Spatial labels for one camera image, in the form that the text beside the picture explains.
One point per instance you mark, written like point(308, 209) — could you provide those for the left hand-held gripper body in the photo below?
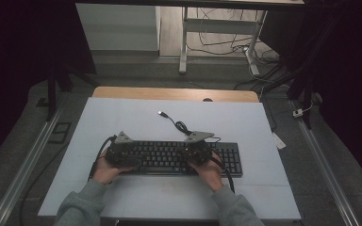
point(119, 152)

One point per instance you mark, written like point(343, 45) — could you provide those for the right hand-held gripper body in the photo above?
point(196, 150)

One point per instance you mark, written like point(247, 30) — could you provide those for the black computer keyboard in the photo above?
point(163, 155)

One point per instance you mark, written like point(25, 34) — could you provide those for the person's left hand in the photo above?
point(106, 172)

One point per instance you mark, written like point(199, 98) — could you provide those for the person's right hand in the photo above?
point(210, 175)

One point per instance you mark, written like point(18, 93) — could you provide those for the black floor plate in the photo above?
point(60, 132)

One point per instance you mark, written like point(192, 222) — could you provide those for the white paper tag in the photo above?
point(279, 141)

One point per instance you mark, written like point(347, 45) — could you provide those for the black metal stand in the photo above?
point(52, 94)
point(308, 103)

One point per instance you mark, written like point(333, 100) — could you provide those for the small white box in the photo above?
point(297, 113)

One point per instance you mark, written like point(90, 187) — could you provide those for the white cabinet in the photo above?
point(119, 28)

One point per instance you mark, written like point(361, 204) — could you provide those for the desk with white legs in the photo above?
point(220, 26)

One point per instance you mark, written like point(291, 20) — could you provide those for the dark curtain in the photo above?
point(12, 62)
point(348, 78)

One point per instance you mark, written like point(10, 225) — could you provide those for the aluminium rail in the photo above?
point(22, 175)
point(326, 175)

